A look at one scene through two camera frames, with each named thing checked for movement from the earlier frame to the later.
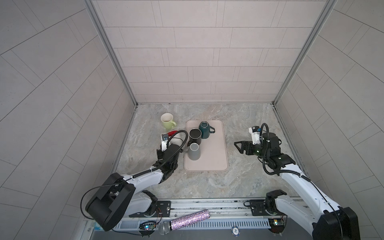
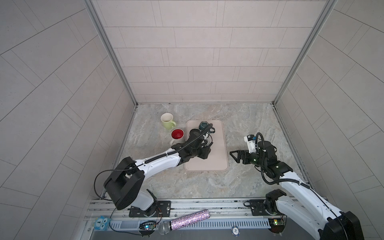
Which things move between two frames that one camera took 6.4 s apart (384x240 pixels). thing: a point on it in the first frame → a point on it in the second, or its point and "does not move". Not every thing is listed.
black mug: x=195 y=136 does not move
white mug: x=176 y=138 does not move
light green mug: x=166 y=119 does not move
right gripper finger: x=245 y=145 → x=240 y=155
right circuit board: x=276 y=225 does not move
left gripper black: x=159 y=153 → x=205 y=152
